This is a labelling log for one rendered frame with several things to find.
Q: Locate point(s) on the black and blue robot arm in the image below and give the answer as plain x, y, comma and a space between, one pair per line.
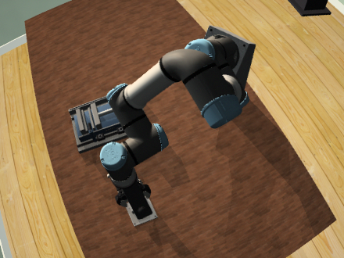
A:
208, 85

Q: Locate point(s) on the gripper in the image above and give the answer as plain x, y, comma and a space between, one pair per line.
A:
121, 198

